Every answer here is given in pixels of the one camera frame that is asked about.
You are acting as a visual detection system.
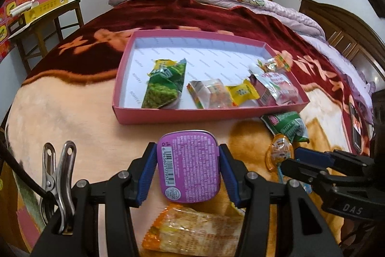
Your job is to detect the yellow cartoon jelly cup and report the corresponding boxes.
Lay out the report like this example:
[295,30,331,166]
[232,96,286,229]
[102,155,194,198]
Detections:
[265,134,294,172]

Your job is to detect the orange-ended cracker packet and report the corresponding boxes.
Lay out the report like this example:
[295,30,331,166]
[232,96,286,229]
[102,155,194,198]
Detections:
[141,204,244,256]

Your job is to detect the purple rectangular candy tin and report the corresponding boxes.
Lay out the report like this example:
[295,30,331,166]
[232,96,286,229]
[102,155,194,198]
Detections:
[157,130,221,204]

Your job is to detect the pink drink pouch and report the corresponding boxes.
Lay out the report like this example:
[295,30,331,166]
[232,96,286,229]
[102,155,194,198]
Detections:
[249,64,300,107]

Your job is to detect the yellow candy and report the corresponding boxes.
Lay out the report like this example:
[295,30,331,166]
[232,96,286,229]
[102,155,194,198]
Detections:
[226,79,260,107]

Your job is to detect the clear jelly snack packet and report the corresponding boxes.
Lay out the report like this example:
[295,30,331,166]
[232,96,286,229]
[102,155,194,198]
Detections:
[187,79,236,109]

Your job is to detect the green peas snack bag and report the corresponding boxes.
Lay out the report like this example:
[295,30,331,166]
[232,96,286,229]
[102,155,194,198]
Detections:
[141,59,187,109]

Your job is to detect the orange green small snack packet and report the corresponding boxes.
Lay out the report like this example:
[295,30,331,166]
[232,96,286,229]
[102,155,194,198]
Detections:
[258,55,291,73]

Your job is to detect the smartphone on bed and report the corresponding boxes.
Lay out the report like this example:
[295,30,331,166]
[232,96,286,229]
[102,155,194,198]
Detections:
[349,103,362,154]

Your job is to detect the metal spring clip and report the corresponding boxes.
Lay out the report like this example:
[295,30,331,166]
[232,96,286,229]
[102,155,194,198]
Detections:
[39,140,76,234]

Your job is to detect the wooden headboard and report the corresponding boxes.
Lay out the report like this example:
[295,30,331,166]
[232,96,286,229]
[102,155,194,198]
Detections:
[300,0,384,91]

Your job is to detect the pink shallow cardboard tray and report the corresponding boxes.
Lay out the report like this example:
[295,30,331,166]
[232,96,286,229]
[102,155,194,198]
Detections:
[112,29,309,125]

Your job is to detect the wooden side table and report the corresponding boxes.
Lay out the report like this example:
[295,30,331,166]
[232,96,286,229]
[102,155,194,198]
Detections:
[10,0,84,74]

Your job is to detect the yellow flat box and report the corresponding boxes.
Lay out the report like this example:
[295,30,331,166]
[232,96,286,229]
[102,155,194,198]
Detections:
[23,0,69,24]

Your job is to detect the folded pink quilt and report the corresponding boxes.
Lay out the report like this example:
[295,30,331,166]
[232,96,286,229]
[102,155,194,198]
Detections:
[108,0,372,98]

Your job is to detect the black cable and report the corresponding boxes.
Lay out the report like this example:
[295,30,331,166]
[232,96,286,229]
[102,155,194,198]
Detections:
[0,136,52,204]

